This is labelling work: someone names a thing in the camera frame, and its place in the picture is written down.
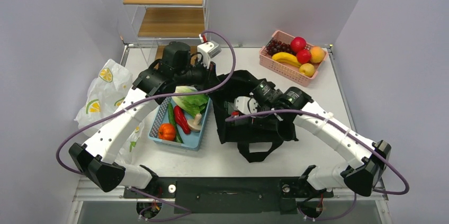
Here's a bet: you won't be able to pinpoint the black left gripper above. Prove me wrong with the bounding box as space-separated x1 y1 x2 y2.
174 57 223 95

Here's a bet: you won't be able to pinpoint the black cloth bag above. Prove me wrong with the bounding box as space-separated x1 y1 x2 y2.
209 70 298 163

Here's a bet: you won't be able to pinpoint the red apple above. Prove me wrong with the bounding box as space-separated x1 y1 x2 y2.
290 37 307 53
296 49 311 64

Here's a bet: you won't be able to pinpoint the small orange pumpkin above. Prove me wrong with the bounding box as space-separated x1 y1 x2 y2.
157 123 177 141

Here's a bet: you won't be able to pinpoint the orange fruit with leaf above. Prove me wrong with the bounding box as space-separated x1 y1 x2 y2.
310 46 326 64

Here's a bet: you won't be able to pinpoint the white plastic grocery bag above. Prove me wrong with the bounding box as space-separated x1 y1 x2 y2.
74 59 144 164

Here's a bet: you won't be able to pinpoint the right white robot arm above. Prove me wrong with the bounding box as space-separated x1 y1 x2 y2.
251 80 391 197

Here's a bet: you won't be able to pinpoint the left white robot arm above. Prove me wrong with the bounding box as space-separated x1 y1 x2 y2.
69 41 221 198

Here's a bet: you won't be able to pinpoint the green napa cabbage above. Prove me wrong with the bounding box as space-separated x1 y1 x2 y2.
172 94 209 117

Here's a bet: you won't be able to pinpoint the pink perforated plastic basket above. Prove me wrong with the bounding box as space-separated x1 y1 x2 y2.
259 30 328 87

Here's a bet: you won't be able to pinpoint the yellow banana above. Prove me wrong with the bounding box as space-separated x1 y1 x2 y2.
272 52 302 68

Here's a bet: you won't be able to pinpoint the green cucumber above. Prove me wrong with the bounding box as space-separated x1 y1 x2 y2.
167 101 183 144

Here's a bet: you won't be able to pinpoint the red pepper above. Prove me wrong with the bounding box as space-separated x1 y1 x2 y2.
173 105 191 135

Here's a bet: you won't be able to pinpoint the dark red grapes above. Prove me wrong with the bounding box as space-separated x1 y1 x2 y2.
266 39 292 56

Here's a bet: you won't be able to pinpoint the yellow pear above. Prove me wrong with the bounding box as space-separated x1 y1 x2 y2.
299 63 316 78

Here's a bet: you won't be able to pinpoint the beige mushroom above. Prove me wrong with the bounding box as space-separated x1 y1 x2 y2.
187 113 202 132

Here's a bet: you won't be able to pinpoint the blue perforated plastic basket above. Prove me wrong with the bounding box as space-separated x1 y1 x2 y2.
148 97 212 151

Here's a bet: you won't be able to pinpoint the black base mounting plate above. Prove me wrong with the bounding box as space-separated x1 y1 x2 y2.
143 177 334 214

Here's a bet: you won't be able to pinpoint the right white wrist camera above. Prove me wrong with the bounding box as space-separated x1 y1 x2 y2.
234 96 259 114

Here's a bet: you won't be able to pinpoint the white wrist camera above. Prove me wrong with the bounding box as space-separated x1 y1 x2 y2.
234 96 259 114
196 34 221 68

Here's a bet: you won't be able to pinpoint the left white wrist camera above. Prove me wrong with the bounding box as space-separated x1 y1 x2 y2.
196 34 221 68

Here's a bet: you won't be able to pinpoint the wooden wire shelf rack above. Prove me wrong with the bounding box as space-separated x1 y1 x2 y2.
120 0 209 53

